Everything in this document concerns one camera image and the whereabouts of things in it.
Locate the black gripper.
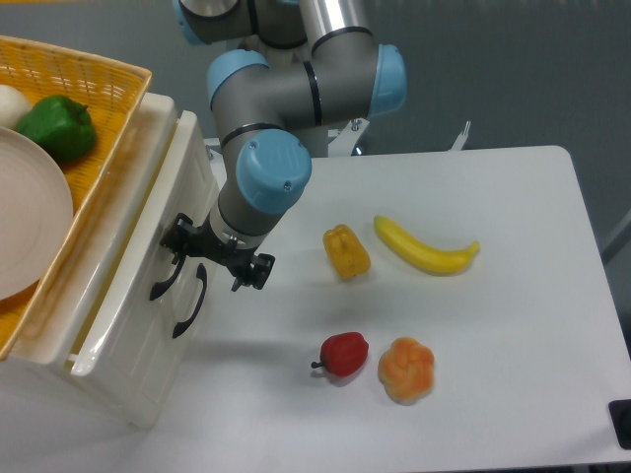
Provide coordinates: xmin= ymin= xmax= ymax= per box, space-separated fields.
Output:
xmin=159 ymin=213 xmax=275 ymax=292

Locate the yellow bell pepper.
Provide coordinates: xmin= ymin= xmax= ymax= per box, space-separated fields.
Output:
xmin=322 ymin=225 xmax=371 ymax=280

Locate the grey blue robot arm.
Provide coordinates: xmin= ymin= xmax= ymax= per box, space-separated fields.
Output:
xmin=161 ymin=1 xmax=407 ymax=289

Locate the white drawer cabinet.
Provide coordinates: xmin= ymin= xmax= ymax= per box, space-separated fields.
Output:
xmin=0 ymin=92 xmax=221 ymax=429

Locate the red bell pepper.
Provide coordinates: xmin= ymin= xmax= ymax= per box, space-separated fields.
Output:
xmin=311 ymin=332 xmax=369 ymax=377

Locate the beige plate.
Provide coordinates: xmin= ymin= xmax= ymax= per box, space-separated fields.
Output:
xmin=1 ymin=128 xmax=73 ymax=300

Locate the yellow woven basket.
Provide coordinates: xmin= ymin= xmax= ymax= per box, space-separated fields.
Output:
xmin=1 ymin=36 xmax=152 ymax=359

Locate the green bell pepper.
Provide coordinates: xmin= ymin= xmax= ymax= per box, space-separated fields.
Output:
xmin=16 ymin=95 xmax=97 ymax=164

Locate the yellow banana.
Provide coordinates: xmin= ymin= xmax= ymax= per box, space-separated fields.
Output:
xmin=373 ymin=215 xmax=480 ymax=276

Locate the orange knotted bread roll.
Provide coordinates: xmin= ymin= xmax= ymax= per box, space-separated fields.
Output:
xmin=378 ymin=337 xmax=435 ymax=405

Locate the white round vegetable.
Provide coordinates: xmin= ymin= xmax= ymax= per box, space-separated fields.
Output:
xmin=0 ymin=85 xmax=33 ymax=129

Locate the black object at edge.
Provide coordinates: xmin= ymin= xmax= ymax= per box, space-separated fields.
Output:
xmin=608 ymin=399 xmax=631 ymax=450

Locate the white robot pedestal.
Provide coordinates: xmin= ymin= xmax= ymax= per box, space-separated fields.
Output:
xmin=201 ymin=36 xmax=369 ymax=162

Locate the white metal bracket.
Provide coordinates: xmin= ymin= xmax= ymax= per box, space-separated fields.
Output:
xmin=450 ymin=120 xmax=471 ymax=152

